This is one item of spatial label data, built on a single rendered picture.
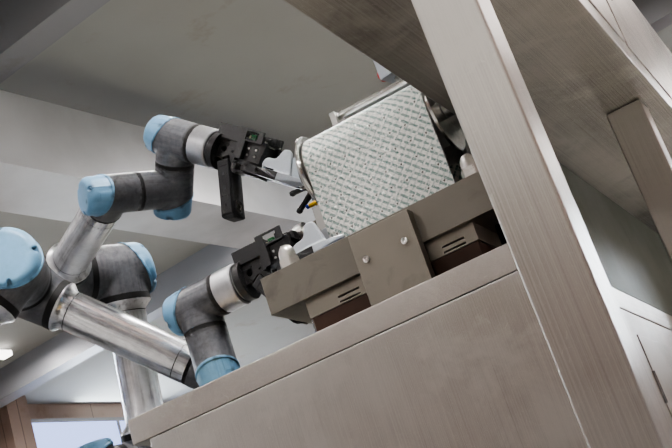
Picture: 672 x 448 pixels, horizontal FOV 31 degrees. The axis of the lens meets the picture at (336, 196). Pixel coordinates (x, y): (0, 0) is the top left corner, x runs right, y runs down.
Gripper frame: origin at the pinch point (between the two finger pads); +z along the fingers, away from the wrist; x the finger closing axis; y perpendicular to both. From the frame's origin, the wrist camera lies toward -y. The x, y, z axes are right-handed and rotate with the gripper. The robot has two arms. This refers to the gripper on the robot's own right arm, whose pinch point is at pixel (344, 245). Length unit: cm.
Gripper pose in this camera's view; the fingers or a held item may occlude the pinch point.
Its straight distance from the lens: 203.5
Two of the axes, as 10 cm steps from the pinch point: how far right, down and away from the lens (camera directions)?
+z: 8.4, -4.3, -3.4
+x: 4.6, 1.9, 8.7
